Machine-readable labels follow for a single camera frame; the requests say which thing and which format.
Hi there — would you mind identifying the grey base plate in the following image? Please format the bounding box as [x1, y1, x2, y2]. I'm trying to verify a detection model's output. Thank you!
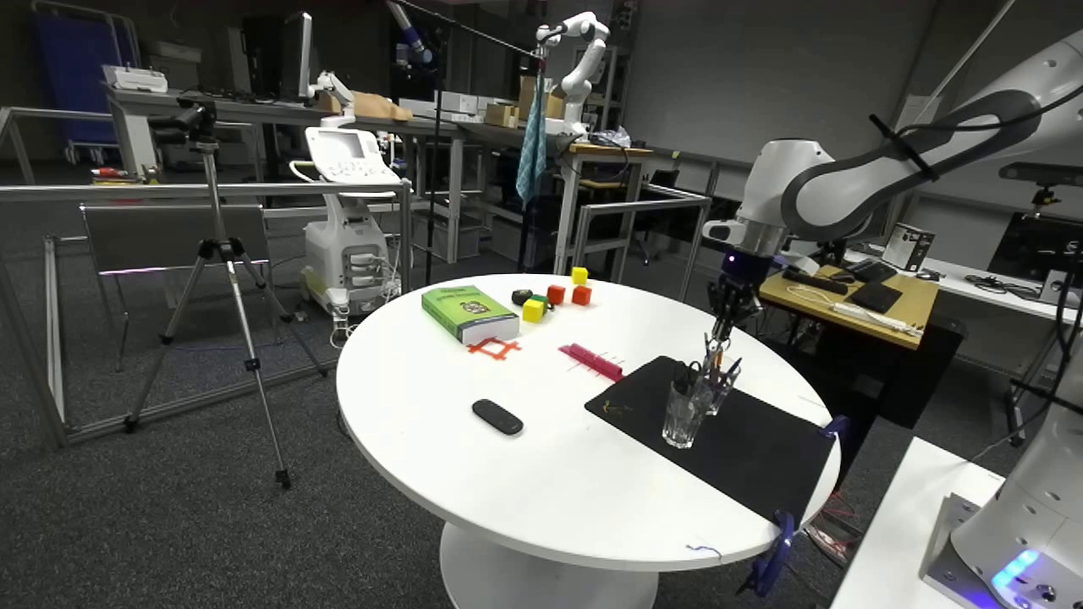
[918, 490, 995, 609]

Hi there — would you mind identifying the black mat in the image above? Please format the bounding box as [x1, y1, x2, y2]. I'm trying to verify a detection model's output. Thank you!
[583, 351, 846, 528]

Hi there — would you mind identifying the black pad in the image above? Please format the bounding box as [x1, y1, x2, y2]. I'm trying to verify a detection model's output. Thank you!
[846, 282, 908, 318]

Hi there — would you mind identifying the wooden desk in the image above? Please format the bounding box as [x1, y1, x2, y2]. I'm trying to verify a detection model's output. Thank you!
[756, 260, 945, 351]

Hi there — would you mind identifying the cardboard box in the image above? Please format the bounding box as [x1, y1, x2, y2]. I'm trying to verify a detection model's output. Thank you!
[513, 75, 570, 123]
[347, 93, 416, 126]
[485, 99, 524, 132]

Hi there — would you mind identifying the green book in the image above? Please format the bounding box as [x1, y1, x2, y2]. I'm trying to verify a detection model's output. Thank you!
[421, 282, 524, 350]

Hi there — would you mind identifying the blue clamp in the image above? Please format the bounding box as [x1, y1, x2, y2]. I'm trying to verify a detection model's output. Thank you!
[744, 512, 803, 604]
[818, 413, 853, 455]

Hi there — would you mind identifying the grey workbench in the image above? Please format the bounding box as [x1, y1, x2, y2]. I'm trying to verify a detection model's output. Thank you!
[383, 112, 660, 282]

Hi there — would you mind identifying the white robot mounting platform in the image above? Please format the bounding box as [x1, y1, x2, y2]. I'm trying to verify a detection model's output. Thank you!
[830, 433, 1010, 609]

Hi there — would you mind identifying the black boom stand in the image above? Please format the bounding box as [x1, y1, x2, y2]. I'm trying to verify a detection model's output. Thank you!
[385, 0, 549, 287]

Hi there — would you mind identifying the red ruler strip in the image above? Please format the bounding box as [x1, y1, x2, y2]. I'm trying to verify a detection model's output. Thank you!
[555, 342, 627, 387]

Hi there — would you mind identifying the white wheeled machine cart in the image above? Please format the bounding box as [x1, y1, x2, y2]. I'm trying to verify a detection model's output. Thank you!
[284, 123, 411, 322]

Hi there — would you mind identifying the white box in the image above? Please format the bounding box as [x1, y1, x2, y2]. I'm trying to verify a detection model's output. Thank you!
[98, 62, 174, 99]

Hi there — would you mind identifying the grey lab table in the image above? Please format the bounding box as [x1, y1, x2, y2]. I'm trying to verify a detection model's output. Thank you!
[103, 88, 333, 187]

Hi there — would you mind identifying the clear plastic bottle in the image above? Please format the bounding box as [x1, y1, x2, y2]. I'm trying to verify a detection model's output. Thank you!
[325, 286, 356, 351]

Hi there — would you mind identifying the black bar camera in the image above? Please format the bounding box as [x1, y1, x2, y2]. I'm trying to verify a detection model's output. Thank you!
[995, 161, 1083, 218]

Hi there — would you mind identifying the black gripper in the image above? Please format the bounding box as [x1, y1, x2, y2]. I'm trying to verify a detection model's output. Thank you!
[705, 264, 759, 350]

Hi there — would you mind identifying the dark flat monitor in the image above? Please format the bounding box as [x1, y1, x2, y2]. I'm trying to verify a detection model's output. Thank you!
[986, 210, 1083, 287]

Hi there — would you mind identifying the grey metal railing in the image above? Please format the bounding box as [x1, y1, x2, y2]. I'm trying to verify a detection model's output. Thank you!
[572, 182, 718, 302]
[0, 177, 421, 450]

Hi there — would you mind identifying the clear glass cup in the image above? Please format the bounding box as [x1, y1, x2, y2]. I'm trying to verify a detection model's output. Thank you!
[695, 367, 742, 424]
[660, 376, 707, 455]

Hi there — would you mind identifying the black remote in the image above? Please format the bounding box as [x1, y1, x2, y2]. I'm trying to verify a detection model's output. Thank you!
[468, 395, 527, 439]

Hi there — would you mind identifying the blue board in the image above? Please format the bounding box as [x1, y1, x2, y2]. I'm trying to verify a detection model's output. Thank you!
[30, 4, 141, 150]

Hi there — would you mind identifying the blue hanging towel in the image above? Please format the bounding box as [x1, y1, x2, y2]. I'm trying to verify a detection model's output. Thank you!
[513, 106, 550, 215]

